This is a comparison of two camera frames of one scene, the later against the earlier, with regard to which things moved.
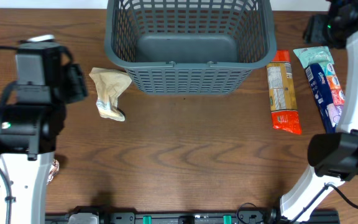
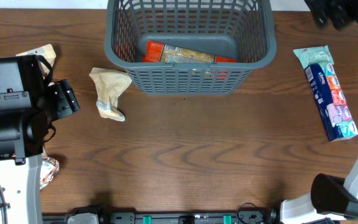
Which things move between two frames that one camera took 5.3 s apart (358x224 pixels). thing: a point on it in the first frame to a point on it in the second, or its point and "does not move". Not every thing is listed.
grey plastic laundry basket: (189, 46) does not move
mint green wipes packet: (313, 55) does not move
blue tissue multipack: (327, 93) does not move
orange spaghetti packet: (285, 116) to (157, 51)
